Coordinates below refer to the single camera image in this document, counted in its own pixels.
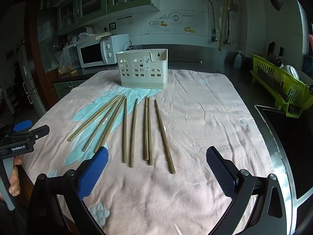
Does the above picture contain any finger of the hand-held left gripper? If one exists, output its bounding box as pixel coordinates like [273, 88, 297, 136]
[13, 119, 33, 132]
[29, 125, 51, 140]

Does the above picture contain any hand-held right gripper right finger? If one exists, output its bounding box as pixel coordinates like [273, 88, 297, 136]
[206, 146, 288, 235]

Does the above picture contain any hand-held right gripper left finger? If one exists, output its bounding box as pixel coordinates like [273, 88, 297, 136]
[27, 146, 109, 235]

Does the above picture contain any group of wooden chopsticks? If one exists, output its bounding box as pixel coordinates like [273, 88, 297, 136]
[67, 94, 176, 175]

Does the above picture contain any white plastic chopstick holder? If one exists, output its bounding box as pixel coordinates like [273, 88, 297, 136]
[115, 49, 169, 89]

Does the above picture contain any person's left hand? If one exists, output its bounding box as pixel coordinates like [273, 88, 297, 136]
[8, 158, 22, 197]

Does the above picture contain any white refrigerator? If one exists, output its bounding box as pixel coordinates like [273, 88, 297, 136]
[17, 46, 47, 115]

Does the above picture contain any green base cabinet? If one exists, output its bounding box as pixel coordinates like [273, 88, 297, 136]
[53, 80, 86, 101]

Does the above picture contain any pink towel with blue print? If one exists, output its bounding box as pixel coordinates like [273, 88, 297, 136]
[21, 69, 282, 235]

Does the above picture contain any clear plastic bag with food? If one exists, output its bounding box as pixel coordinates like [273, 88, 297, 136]
[55, 43, 79, 76]

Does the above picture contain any white microwave oven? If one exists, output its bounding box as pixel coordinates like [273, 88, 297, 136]
[77, 34, 130, 68]

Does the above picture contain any crumpled clear plastic bag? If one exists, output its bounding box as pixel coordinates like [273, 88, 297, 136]
[78, 27, 98, 42]

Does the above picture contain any green plastic dish rack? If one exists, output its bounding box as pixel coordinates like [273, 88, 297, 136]
[251, 53, 313, 118]

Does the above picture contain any clear soap bottle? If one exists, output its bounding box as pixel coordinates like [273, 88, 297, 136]
[233, 51, 245, 69]

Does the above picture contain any white power strip with cables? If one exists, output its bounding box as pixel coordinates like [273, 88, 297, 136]
[122, 41, 203, 64]

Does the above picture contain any wall label sticker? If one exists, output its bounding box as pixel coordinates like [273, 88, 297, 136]
[117, 17, 133, 27]

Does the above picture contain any green wall cabinet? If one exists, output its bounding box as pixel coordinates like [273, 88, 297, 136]
[52, 0, 160, 36]

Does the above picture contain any grey metal hose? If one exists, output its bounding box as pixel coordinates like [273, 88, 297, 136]
[226, 8, 236, 45]
[206, 0, 219, 42]

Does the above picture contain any yellow hose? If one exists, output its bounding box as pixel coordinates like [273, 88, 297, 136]
[219, 0, 228, 51]

